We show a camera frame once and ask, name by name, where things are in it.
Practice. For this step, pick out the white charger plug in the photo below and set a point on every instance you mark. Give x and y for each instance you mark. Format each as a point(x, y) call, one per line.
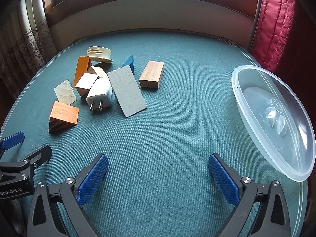
point(100, 92)

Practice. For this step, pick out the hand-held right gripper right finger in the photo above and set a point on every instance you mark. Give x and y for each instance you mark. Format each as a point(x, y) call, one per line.
point(222, 180)

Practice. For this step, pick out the cream plastic threaded cap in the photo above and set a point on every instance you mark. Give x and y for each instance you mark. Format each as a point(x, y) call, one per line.
point(101, 54)

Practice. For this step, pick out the blue triangular block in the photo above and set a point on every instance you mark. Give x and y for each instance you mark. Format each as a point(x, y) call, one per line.
point(128, 63)

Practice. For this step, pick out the brown rectangular wooden block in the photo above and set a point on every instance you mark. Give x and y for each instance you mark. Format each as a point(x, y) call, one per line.
point(151, 74)

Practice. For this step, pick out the pale wooden cube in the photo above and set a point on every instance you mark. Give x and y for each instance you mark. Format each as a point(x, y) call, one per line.
point(85, 82)

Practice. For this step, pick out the orange striped triangular wedge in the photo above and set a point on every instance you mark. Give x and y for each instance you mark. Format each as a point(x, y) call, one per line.
point(64, 113)

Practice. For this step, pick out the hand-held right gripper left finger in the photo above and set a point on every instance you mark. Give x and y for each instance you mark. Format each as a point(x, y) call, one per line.
point(92, 177)

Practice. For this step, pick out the clear plastic bowl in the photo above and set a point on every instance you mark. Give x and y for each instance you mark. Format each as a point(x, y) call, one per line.
point(271, 103)

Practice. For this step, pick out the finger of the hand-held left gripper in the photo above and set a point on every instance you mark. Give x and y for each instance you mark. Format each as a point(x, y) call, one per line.
point(39, 155)
point(13, 139)

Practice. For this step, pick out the grey rectangular block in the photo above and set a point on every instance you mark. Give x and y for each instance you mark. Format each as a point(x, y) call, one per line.
point(127, 92)

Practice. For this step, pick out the patterned beige curtain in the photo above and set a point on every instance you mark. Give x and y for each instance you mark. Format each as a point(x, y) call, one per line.
point(27, 39)

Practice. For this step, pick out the whitish weathered wooden block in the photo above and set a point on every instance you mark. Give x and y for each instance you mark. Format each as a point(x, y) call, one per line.
point(64, 92)

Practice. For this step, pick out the red quilted mattress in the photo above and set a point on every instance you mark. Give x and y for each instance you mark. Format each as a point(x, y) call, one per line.
point(274, 24)

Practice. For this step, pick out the orange wooden block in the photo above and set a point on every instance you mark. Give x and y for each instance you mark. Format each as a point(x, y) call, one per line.
point(81, 70)

